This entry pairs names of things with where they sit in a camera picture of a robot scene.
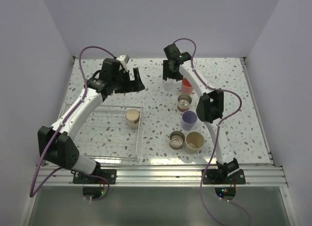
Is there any steel cup middle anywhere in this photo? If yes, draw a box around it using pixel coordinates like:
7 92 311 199
177 94 192 112

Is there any purple plastic cup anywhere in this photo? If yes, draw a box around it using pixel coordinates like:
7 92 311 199
181 111 197 131

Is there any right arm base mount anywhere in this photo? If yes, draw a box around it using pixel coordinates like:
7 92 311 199
201 169 246 185

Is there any purple cable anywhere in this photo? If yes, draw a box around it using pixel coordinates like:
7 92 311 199
29 46 117 198
172 38 252 226

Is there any steel cup front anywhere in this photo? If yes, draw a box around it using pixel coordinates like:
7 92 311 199
169 131 185 150

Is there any beige plastic cup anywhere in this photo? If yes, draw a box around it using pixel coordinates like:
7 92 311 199
185 132 205 154

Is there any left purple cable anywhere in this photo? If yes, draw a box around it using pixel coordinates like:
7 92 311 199
29 46 117 198

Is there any steel cup with cork base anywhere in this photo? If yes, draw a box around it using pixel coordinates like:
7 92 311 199
125 109 140 129

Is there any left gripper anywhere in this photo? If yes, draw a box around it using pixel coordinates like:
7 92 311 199
112 68 144 94

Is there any aluminium frame rail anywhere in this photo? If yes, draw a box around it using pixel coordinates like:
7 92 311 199
31 165 290 188

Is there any clear acrylic dish rack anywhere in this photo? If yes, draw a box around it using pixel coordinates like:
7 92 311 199
63 105 143 164

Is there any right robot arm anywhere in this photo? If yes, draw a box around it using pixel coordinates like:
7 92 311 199
163 44 239 184

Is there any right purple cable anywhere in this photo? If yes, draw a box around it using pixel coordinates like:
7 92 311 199
172 38 252 226

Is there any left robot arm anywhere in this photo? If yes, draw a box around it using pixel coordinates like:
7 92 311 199
38 55 145 184

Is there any pink plastic cup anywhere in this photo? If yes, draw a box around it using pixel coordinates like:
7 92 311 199
181 78 194 95

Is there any clear glass cup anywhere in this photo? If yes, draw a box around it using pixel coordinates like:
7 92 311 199
162 78 174 91

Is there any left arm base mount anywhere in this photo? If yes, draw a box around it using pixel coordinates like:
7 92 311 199
71 169 117 185

